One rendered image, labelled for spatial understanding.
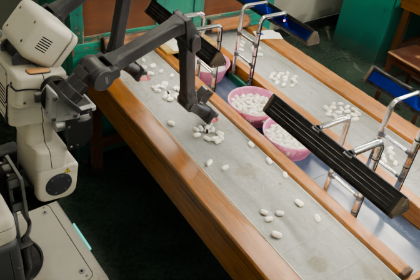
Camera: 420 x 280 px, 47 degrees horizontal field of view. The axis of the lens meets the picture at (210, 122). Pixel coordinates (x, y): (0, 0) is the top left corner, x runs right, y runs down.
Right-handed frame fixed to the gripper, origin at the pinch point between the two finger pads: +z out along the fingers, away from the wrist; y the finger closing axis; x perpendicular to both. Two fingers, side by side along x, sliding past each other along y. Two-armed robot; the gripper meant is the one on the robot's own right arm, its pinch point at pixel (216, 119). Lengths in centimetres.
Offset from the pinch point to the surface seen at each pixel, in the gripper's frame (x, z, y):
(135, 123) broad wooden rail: 22.4, -27.4, 12.5
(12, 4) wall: 30, -35, 159
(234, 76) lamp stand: -20.5, 30.1, 34.1
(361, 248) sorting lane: -1, 3, -87
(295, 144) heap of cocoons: -14.0, 17.4, -30.9
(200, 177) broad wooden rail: 18.1, -23.2, -31.2
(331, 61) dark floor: -87, 217, 113
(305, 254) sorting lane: 12, -12, -79
